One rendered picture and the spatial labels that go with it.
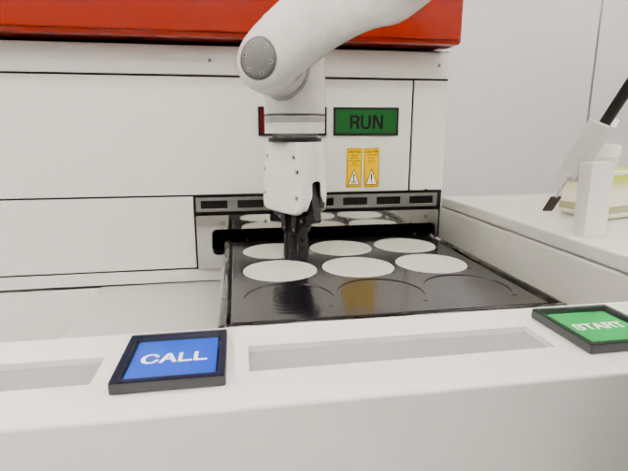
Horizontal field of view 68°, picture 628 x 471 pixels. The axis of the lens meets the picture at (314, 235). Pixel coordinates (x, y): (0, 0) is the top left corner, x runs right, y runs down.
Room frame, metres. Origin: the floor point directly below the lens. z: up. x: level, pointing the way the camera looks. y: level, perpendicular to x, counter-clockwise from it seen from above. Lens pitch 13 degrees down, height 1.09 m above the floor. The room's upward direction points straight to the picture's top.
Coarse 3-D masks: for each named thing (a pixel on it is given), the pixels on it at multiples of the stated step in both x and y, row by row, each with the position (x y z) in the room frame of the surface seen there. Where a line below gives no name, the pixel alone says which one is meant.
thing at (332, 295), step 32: (320, 256) 0.68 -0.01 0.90; (352, 256) 0.68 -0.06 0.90; (384, 256) 0.68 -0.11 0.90; (256, 288) 0.53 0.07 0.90; (288, 288) 0.54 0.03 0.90; (320, 288) 0.54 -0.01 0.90; (352, 288) 0.54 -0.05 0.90; (384, 288) 0.54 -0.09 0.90; (416, 288) 0.54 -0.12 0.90; (448, 288) 0.54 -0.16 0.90; (480, 288) 0.54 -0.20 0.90; (512, 288) 0.53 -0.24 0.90; (256, 320) 0.44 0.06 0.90; (288, 320) 0.44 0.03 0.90
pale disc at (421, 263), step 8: (408, 256) 0.68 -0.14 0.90; (416, 256) 0.68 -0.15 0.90; (424, 256) 0.68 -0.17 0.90; (432, 256) 0.68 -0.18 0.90; (440, 256) 0.68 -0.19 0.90; (448, 256) 0.68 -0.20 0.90; (400, 264) 0.63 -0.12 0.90; (408, 264) 0.63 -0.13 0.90; (416, 264) 0.63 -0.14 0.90; (424, 264) 0.63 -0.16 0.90; (432, 264) 0.63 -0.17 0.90; (440, 264) 0.63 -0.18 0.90; (448, 264) 0.63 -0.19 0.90; (456, 264) 0.63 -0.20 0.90; (464, 264) 0.63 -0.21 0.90; (424, 272) 0.60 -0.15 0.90; (432, 272) 0.60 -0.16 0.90; (440, 272) 0.60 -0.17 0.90; (448, 272) 0.60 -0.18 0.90
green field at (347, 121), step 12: (336, 120) 0.84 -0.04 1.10; (348, 120) 0.84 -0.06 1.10; (360, 120) 0.84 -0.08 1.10; (372, 120) 0.85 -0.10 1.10; (384, 120) 0.85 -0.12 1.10; (336, 132) 0.84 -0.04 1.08; (348, 132) 0.84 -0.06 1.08; (360, 132) 0.84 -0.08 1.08; (372, 132) 0.85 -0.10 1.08; (384, 132) 0.85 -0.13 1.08
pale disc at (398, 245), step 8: (384, 240) 0.78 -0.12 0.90; (392, 240) 0.78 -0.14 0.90; (400, 240) 0.78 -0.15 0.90; (408, 240) 0.78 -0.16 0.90; (416, 240) 0.78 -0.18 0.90; (384, 248) 0.73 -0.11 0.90; (392, 248) 0.73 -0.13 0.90; (400, 248) 0.73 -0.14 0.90; (408, 248) 0.73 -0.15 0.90; (416, 248) 0.73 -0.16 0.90; (424, 248) 0.73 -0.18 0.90; (432, 248) 0.73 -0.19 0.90
